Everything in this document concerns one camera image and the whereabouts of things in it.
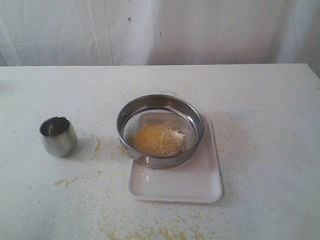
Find yellow white grain pile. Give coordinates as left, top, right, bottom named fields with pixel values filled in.
left=123, top=122, right=187, bottom=158

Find white plastic tray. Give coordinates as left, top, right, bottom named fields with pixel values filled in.
left=127, top=116, right=223, bottom=204

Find stainless steel cup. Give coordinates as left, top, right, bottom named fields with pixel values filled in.
left=39, top=116, right=78, bottom=157

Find round stainless steel sieve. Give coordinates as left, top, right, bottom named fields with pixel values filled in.
left=116, top=94, right=205, bottom=169

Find white backdrop curtain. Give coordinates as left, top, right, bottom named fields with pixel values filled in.
left=0, top=0, right=320, bottom=66

